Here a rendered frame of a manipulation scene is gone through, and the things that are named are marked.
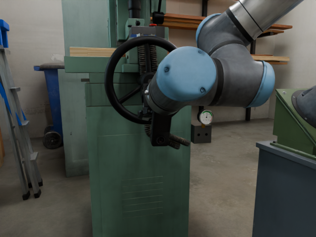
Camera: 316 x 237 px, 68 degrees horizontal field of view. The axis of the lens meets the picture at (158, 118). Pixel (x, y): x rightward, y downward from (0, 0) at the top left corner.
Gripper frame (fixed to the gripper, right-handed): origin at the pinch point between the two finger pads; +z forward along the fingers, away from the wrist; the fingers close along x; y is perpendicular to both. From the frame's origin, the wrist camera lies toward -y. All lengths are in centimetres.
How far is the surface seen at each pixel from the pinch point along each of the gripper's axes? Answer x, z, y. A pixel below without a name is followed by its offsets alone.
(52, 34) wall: 73, 228, 149
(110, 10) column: 9, 40, 63
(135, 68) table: 2.1, 8.3, 19.6
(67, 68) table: 26.0, 17.5, 22.7
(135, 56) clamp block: 2.0, 6.9, 23.6
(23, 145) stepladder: 65, 98, 1
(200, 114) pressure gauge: -24.9, 16.9, 3.8
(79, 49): 23, 31, 37
